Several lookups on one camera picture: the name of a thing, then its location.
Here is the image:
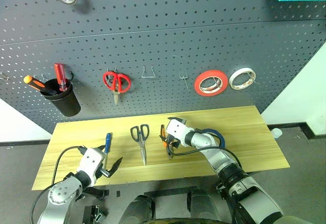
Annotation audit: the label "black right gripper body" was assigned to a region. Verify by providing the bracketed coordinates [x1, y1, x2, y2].
[170, 137, 183, 149]

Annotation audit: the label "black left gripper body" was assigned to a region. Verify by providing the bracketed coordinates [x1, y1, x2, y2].
[96, 166, 113, 179]

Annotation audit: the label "blue handled screwdriver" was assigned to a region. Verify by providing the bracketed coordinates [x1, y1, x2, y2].
[101, 132, 113, 171]

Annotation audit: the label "orange black pliers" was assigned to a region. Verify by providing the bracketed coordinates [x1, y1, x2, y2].
[159, 124, 176, 160]

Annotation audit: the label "dark handled scissors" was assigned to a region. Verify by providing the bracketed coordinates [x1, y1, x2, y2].
[130, 124, 150, 166]

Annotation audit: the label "blue tape roll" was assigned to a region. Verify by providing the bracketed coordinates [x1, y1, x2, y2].
[201, 128, 227, 149]

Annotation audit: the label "black cylindrical tool cup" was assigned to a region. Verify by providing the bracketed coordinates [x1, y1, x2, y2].
[40, 78, 82, 117]

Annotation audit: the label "dark grey rounded shape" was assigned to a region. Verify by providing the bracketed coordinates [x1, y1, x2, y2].
[119, 194, 156, 224]
[189, 188, 223, 221]

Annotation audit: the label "red tape roll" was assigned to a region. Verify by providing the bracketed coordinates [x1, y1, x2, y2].
[194, 69, 228, 97]

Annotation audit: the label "white tape roll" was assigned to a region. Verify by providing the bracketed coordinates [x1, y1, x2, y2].
[228, 67, 257, 91]

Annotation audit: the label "dark grey perforated pegboard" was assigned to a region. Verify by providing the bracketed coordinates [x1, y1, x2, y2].
[0, 0, 326, 134]

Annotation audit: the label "small clear plastic bottle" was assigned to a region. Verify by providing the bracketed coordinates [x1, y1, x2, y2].
[270, 127, 283, 139]

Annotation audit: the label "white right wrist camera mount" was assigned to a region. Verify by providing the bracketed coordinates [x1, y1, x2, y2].
[165, 118, 191, 144]

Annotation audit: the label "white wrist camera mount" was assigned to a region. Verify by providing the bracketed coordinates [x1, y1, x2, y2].
[165, 118, 191, 144]
[75, 147, 106, 182]

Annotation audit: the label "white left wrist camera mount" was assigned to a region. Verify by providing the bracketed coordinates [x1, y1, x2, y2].
[75, 147, 106, 182]

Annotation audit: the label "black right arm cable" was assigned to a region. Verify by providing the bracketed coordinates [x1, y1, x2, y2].
[168, 142, 242, 174]

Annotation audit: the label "silver wire loop hook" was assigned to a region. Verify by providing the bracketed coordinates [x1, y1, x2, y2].
[141, 65, 156, 78]

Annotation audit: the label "red handled scissors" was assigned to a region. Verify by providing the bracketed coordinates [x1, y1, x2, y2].
[102, 71, 132, 105]

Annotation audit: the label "red handled screwdriver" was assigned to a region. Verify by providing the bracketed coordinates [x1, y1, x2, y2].
[53, 63, 69, 92]

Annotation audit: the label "orange black handled screwdriver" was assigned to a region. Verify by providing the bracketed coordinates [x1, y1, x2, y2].
[23, 75, 59, 95]

